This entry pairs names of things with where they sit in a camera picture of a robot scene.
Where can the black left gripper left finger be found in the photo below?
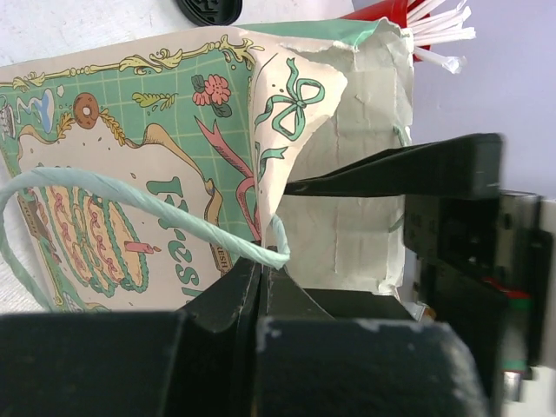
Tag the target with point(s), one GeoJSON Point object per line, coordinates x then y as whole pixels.
{"type": "Point", "coordinates": [194, 361]}

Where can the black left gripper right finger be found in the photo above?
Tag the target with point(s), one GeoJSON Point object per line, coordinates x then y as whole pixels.
{"type": "Point", "coordinates": [310, 364]}

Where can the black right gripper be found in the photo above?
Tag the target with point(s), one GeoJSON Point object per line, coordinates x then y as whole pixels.
{"type": "Point", "coordinates": [483, 266]}

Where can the green paper takeout bag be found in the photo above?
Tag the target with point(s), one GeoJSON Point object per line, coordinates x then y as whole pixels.
{"type": "Point", "coordinates": [213, 121]}

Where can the white wrapped straws bundle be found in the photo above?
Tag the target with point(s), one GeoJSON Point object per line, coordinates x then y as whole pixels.
{"type": "Point", "coordinates": [429, 28]}

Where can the red cylindrical straw holder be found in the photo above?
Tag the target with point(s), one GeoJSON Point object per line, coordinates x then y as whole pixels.
{"type": "Point", "coordinates": [400, 12]}

